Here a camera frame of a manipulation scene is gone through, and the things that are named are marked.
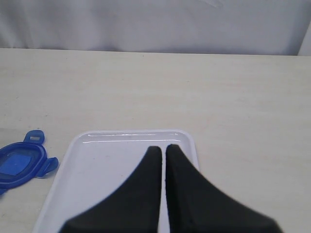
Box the white backdrop curtain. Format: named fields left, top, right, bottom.
left=0, top=0, right=311, bottom=56

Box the blue snap-lock lid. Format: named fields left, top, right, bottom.
left=0, top=130, right=59, bottom=195

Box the white rectangular tray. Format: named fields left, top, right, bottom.
left=33, top=129, right=198, bottom=233

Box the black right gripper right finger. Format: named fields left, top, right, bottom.
left=165, top=144, right=280, bottom=233

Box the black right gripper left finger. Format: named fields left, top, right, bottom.
left=61, top=146, right=162, bottom=233

